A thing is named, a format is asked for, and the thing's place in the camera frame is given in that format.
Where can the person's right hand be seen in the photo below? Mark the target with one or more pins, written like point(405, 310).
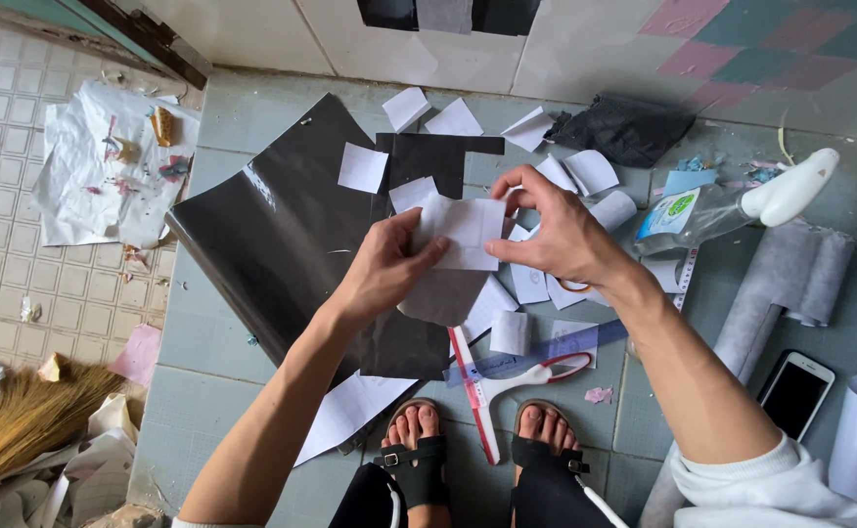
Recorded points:
point(571, 238)

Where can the person's left hand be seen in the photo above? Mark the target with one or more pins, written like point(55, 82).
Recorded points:
point(381, 275)

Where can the grey film piece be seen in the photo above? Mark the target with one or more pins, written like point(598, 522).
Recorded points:
point(443, 297)

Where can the white gridded backing paper piece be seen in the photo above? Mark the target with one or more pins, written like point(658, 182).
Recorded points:
point(465, 227)

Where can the blue transparent ruler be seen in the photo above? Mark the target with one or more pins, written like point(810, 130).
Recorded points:
point(582, 341)

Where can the scattered white paper squares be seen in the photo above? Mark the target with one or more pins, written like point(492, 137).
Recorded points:
point(362, 168)

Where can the large black film sheet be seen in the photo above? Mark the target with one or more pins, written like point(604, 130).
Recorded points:
point(274, 235)

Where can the crumpled black cloth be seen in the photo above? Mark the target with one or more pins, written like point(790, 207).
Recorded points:
point(623, 130)

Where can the cut black film piece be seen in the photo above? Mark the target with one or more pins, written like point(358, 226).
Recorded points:
point(428, 165)

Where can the white measuring tape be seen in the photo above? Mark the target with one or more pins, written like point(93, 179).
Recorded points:
point(685, 279)

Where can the blue paper piece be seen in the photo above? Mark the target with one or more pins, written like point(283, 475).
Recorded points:
point(689, 180)

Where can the large white backing sheet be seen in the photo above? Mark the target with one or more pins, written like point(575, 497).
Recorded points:
point(348, 411)

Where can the person's left foot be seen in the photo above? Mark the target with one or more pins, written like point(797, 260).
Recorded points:
point(415, 425)

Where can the person's foot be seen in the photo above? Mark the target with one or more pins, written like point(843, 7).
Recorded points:
point(546, 427)
point(415, 425)

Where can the small pink paper scrap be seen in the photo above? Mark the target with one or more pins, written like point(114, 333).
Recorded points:
point(598, 394)

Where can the person's right foot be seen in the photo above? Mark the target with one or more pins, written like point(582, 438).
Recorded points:
point(546, 427)

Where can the pile of blue pink scraps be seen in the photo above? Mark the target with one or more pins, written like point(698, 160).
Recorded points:
point(762, 172)

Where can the grey film roll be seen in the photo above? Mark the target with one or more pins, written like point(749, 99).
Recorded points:
point(759, 315)

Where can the black sandal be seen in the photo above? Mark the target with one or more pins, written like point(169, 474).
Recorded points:
point(421, 477)
point(538, 451)

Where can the clear spray bottle white trigger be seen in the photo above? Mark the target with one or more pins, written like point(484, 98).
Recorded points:
point(788, 194)

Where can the black trousers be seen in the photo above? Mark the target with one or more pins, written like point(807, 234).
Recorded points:
point(370, 502)

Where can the pink paper sheet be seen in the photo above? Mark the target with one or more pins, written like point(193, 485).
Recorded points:
point(137, 354)

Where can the white smartphone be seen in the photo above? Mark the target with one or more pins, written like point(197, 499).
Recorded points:
point(795, 394)

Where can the crumpled white sheet with scraps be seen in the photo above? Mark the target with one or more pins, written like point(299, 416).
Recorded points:
point(105, 191)

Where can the white sweater sleeve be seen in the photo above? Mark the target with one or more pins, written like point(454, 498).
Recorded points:
point(751, 488)

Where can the heap of waste paper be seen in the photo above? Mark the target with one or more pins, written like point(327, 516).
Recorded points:
point(69, 477)

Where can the straw broom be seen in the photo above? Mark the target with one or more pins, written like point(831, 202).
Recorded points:
point(25, 422)

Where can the black grey sheets on wall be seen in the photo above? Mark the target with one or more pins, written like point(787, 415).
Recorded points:
point(502, 15)

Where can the wooden door frame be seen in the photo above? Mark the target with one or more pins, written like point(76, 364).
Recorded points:
point(142, 40)

